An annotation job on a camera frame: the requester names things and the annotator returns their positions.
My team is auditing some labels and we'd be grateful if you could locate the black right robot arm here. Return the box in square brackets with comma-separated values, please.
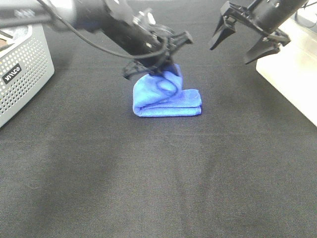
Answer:
[210, 0, 307, 64]

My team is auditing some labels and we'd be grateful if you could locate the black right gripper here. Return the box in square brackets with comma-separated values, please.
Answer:
[209, 1, 290, 64]

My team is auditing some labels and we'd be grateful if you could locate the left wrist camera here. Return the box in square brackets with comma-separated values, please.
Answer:
[133, 8, 156, 28]

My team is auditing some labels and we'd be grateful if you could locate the white storage box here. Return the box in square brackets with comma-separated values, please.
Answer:
[256, 19, 317, 125]

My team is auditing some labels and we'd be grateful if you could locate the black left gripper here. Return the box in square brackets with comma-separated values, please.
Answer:
[123, 25, 193, 79]

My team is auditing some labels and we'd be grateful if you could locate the brown towel in basket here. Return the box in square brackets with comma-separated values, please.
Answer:
[0, 38, 12, 51]

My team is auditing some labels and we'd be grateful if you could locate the black tablecloth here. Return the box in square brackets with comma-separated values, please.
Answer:
[0, 0, 317, 238]

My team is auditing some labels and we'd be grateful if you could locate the blue microfiber towel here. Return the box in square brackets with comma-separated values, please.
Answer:
[132, 64, 202, 117]

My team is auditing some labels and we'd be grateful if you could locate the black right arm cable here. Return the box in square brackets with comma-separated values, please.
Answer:
[293, 0, 317, 29]

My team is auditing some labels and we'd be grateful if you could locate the grey perforated laundry basket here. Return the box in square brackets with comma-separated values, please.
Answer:
[0, 25, 54, 126]

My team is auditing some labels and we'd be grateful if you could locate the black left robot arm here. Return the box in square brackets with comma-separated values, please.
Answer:
[0, 0, 193, 78]

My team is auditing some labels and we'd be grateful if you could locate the grey towel in basket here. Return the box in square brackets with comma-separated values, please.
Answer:
[0, 26, 32, 41]

